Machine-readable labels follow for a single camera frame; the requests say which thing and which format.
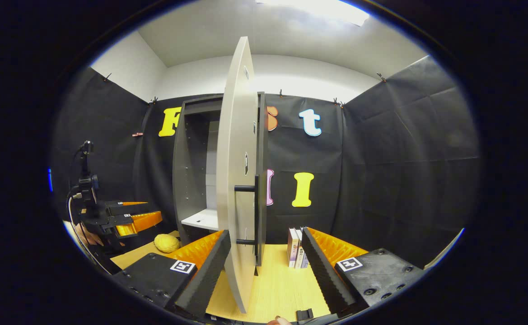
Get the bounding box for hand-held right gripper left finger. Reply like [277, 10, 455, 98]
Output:
[112, 230, 231, 319]

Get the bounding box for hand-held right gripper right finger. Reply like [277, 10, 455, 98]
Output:
[301, 227, 426, 316]

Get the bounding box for dark grey cabinet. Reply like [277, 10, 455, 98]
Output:
[172, 93, 269, 267]

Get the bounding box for black door handle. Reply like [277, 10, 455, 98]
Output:
[234, 175, 260, 246]

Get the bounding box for white cabinet shelf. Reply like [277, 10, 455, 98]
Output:
[180, 209, 220, 231]

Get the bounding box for white spine book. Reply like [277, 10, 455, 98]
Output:
[294, 228, 305, 269]

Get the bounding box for yellow round soft toy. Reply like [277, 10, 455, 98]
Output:
[154, 233, 180, 254]

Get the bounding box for black backdrop cloth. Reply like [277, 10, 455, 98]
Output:
[49, 56, 480, 271]

